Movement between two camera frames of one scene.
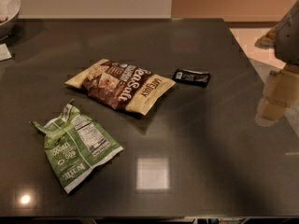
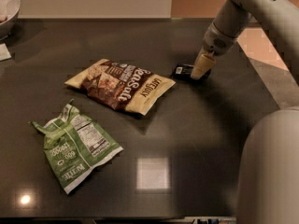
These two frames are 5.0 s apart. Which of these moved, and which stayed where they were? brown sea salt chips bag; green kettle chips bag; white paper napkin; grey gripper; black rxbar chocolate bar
Moved: black rxbar chocolate bar; grey gripper
Stayed: green kettle chips bag; white paper napkin; brown sea salt chips bag
